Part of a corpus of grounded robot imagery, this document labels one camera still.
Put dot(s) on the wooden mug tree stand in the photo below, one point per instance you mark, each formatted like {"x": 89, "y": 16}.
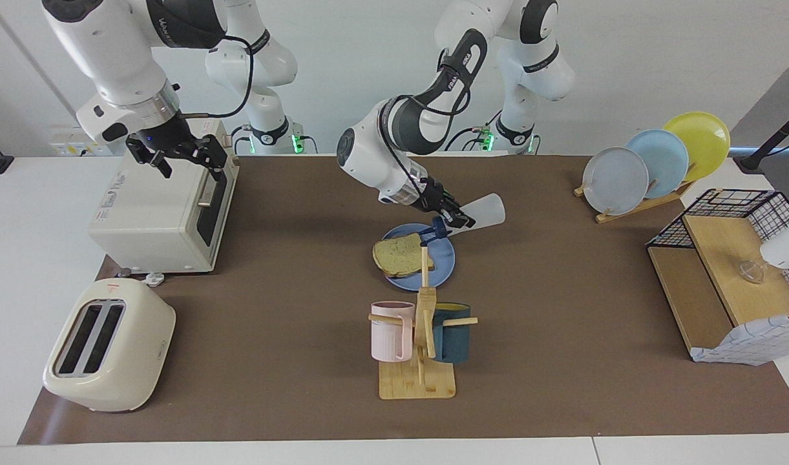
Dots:
{"x": 417, "y": 384}

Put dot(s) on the small clear glass piece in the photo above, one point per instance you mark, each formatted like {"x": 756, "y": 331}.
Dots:
{"x": 751, "y": 271}

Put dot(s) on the toasted bread slice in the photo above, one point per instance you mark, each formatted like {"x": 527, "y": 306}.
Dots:
{"x": 397, "y": 255}

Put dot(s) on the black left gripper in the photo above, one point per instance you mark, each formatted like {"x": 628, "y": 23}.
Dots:
{"x": 425, "y": 196}

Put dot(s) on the translucent squeeze bottle navy cap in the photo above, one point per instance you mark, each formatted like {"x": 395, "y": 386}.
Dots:
{"x": 484, "y": 210}

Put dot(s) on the periwinkle blue dinner plate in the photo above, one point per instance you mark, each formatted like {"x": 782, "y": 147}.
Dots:
{"x": 442, "y": 268}

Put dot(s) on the yellow plate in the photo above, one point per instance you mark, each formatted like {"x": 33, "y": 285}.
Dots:
{"x": 701, "y": 142}

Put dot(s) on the brown table mat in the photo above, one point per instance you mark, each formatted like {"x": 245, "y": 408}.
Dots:
{"x": 271, "y": 323}

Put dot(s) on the pale grey plate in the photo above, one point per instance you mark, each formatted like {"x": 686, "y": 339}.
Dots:
{"x": 617, "y": 181}

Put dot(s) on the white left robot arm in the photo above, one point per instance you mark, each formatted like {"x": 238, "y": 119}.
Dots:
{"x": 368, "y": 155}

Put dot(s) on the white toaster oven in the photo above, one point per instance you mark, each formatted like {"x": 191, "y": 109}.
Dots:
{"x": 161, "y": 219}

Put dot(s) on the wooden plate rack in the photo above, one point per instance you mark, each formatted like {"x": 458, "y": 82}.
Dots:
{"x": 646, "y": 204}

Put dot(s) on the cream two-slot toaster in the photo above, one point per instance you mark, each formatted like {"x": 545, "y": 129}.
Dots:
{"x": 136, "y": 361}

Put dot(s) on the white checkered cloth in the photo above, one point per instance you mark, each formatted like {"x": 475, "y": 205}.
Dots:
{"x": 749, "y": 339}

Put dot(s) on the white wall power outlet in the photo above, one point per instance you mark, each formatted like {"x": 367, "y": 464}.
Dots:
{"x": 68, "y": 145}

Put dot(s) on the light blue plate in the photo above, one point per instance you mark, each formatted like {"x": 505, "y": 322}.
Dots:
{"x": 665, "y": 158}

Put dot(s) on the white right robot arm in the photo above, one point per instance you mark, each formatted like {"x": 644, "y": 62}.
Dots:
{"x": 103, "y": 45}

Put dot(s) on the dark teal mug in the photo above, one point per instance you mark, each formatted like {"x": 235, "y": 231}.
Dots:
{"x": 452, "y": 342}

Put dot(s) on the pink ribbed mug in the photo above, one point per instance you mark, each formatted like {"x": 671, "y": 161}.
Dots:
{"x": 388, "y": 336}

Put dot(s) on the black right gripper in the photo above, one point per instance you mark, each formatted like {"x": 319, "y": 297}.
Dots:
{"x": 161, "y": 139}

